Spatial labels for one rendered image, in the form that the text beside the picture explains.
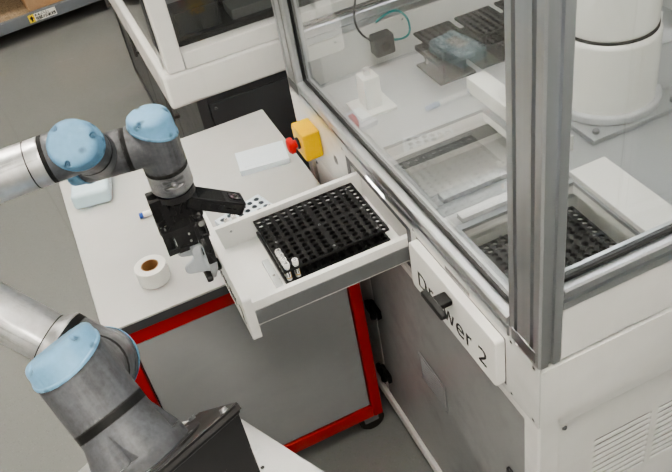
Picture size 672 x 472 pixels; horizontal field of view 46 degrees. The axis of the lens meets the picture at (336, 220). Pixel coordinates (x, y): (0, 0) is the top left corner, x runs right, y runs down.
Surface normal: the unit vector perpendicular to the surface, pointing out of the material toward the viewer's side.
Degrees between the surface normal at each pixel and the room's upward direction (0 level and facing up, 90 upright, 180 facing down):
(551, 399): 90
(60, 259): 0
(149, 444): 28
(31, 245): 0
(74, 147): 50
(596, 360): 90
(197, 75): 90
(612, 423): 90
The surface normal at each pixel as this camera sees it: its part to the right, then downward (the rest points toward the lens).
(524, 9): -0.90, 0.37
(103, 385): 0.50, -0.36
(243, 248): -0.15, -0.76
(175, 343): 0.40, 0.54
